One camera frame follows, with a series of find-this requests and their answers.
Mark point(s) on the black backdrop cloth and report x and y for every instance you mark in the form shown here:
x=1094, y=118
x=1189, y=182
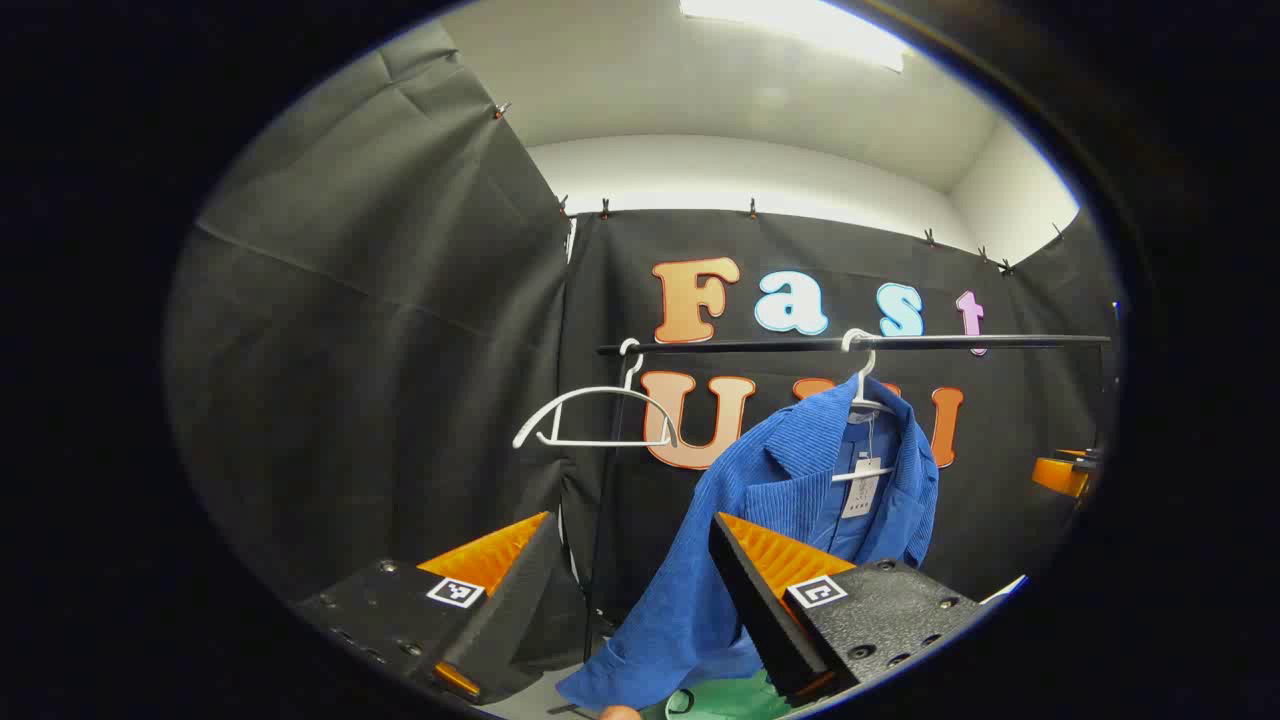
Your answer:
x=350, y=350

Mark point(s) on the green laundry hamper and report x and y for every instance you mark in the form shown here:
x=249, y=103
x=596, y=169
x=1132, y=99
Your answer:
x=730, y=702

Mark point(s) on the row of small backdrop clips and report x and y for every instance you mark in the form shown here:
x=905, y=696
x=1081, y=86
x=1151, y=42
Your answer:
x=604, y=208

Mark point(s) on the white plastic hanger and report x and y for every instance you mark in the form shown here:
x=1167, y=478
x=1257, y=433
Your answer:
x=610, y=442
x=862, y=476

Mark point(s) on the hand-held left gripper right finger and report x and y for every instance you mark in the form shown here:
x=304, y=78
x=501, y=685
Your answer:
x=760, y=620

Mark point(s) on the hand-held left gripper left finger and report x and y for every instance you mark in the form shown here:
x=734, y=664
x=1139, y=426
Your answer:
x=510, y=610

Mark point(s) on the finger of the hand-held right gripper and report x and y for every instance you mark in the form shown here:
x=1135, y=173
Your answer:
x=1058, y=475

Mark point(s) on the white paper garment tag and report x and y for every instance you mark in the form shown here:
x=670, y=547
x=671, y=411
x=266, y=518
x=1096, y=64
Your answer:
x=860, y=490

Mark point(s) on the black clothes rack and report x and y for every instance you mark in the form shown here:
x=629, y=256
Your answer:
x=760, y=345

